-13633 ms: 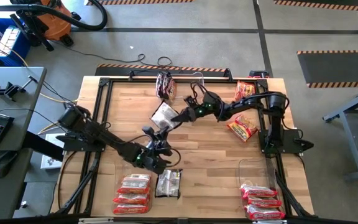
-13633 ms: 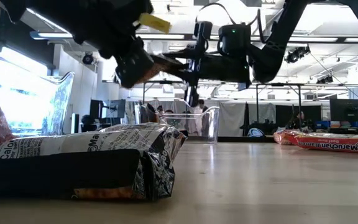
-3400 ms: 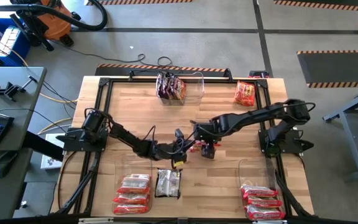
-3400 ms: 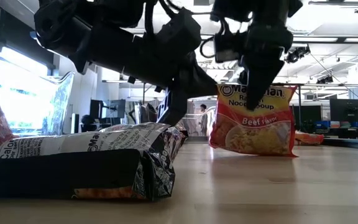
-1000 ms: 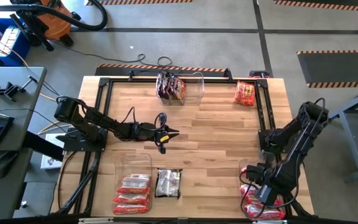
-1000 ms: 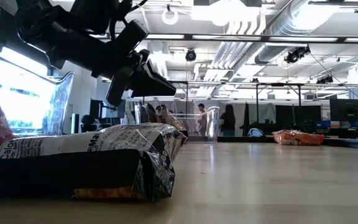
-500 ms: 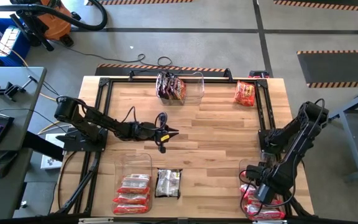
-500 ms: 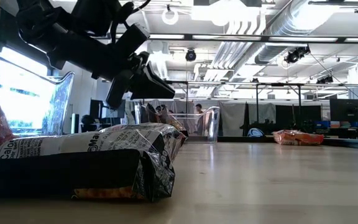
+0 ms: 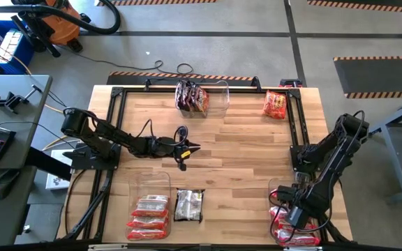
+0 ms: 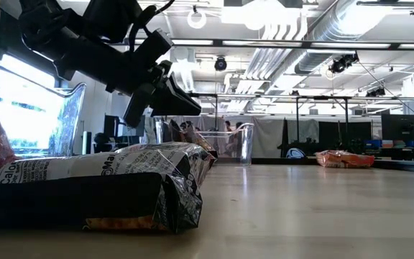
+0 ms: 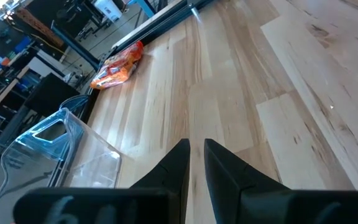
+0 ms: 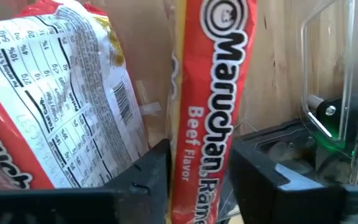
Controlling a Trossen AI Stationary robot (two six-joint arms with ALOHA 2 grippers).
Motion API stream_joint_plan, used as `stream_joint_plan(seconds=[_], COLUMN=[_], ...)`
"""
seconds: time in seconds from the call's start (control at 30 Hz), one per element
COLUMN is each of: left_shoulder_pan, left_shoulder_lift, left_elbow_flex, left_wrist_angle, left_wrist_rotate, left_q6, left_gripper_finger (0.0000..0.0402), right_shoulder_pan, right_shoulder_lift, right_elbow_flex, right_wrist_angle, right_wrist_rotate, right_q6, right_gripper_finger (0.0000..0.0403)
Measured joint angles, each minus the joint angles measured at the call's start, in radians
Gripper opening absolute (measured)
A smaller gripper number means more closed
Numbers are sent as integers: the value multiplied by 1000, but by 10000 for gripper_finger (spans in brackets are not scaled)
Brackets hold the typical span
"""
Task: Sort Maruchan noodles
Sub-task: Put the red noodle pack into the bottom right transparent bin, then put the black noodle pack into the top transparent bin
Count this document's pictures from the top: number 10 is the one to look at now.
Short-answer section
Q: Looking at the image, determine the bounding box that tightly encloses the black ceiling spot lamp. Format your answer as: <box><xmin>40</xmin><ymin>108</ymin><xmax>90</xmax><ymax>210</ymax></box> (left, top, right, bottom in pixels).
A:
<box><xmin>328</xmin><ymin>53</ymin><xmax>359</xmax><ymax>75</ymax></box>
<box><xmin>366</xmin><ymin>87</ymin><xmax>387</xmax><ymax>98</ymax></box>

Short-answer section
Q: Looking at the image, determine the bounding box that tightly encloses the white computer tower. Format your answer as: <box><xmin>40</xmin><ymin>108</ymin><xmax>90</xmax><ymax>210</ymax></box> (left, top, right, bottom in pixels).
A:
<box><xmin>82</xmin><ymin>130</ymin><xmax>93</xmax><ymax>150</ymax></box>

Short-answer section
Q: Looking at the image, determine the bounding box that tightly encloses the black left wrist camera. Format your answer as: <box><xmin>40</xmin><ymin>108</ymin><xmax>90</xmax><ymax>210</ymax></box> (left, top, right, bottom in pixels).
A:
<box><xmin>83</xmin><ymin>0</ymin><xmax>175</xmax><ymax>42</ymax></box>

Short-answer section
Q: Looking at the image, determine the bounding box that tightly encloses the silver ventilation duct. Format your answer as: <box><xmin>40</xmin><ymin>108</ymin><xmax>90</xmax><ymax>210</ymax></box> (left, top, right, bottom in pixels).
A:
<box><xmin>295</xmin><ymin>0</ymin><xmax>359</xmax><ymax>75</ymax></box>

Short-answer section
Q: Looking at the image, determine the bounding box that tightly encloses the clear plastic bin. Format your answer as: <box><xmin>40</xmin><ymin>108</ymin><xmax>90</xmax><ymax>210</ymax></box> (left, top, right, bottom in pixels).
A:
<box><xmin>155</xmin><ymin>122</ymin><xmax>255</xmax><ymax>167</ymax></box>
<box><xmin>0</xmin><ymin>53</ymin><xmax>88</xmax><ymax>170</ymax></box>

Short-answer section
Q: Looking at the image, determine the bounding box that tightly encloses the white ring ceiling lamp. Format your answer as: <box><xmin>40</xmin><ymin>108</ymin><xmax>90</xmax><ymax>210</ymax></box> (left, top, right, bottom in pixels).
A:
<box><xmin>186</xmin><ymin>9</ymin><xmax>208</xmax><ymax>30</ymax></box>

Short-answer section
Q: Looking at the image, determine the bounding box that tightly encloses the black metal stand frame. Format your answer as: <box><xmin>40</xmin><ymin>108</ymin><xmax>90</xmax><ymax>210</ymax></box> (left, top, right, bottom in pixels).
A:
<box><xmin>295</xmin><ymin>95</ymin><xmax>350</xmax><ymax>152</ymax></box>
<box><xmin>188</xmin><ymin>92</ymin><xmax>219</xmax><ymax>130</ymax></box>

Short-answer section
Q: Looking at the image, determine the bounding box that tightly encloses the black ceiling camera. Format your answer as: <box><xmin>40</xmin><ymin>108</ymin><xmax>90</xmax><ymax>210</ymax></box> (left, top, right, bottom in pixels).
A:
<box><xmin>213</xmin><ymin>56</ymin><xmax>229</xmax><ymax>72</ymax></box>

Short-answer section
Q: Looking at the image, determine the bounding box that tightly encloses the black computer monitor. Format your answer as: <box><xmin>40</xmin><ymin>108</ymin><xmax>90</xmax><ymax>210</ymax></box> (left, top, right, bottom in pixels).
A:
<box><xmin>103</xmin><ymin>114</ymin><xmax>129</xmax><ymax>140</ymax></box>
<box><xmin>381</xmin><ymin>114</ymin><xmax>414</xmax><ymax>142</ymax></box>

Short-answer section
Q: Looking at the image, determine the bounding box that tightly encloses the black office chair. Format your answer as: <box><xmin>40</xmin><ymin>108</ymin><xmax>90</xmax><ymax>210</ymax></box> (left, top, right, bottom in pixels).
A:
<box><xmin>92</xmin><ymin>132</ymin><xmax>111</xmax><ymax>154</ymax></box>

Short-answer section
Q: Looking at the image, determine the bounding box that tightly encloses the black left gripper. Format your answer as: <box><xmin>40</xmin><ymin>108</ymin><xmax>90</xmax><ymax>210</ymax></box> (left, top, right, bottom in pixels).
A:
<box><xmin>54</xmin><ymin>29</ymin><xmax>203</xmax><ymax>127</ymax></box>

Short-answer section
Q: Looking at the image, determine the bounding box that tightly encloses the blue white rounded object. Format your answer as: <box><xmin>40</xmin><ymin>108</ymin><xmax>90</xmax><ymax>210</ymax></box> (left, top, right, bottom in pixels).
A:
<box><xmin>285</xmin><ymin>147</ymin><xmax>305</xmax><ymax>160</ymax></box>

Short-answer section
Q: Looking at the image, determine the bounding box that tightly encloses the grey fabric curtain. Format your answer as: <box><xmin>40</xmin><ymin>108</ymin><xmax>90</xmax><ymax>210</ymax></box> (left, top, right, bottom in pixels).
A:
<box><xmin>144</xmin><ymin>114</ymin><xmax>319</xmax><ymax>159</ymax></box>

